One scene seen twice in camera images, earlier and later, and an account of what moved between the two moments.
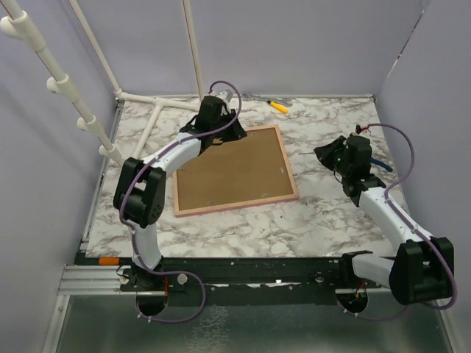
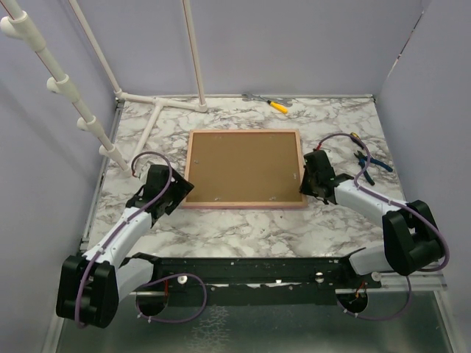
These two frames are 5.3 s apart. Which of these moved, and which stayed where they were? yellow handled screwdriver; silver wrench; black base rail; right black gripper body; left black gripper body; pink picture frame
Moved: right black gripper body; pink picture frame; left black gripper body
Stayed: yellow handled screwdriver; silver wrench; black base rail
